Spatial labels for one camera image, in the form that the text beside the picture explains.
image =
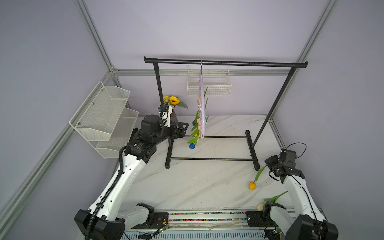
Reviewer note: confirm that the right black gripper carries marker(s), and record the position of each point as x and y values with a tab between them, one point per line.
269	161

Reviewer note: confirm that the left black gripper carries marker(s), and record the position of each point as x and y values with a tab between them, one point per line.
181	132

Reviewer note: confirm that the blue tulip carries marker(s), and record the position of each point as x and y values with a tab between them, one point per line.
195	135

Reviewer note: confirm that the purple clip hanger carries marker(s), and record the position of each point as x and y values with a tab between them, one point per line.
201	121

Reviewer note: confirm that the yellow tulip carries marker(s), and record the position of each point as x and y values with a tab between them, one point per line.
253	185

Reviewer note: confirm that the white tulip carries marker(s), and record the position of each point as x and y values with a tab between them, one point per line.
196	117

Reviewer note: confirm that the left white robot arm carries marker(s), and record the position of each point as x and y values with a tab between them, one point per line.
103	221

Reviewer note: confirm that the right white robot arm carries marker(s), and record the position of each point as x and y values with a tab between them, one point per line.
309	223

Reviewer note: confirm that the sunflower bouquet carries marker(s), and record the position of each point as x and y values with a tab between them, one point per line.
174	102

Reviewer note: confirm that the white mesh shelf basket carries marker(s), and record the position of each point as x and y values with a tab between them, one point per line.
104	120

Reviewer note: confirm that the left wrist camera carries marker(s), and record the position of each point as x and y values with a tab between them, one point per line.
165	114

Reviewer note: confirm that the white wire wall basket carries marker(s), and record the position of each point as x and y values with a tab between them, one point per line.
216	83

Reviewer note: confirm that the metal base rail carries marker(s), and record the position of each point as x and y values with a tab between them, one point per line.
207	225

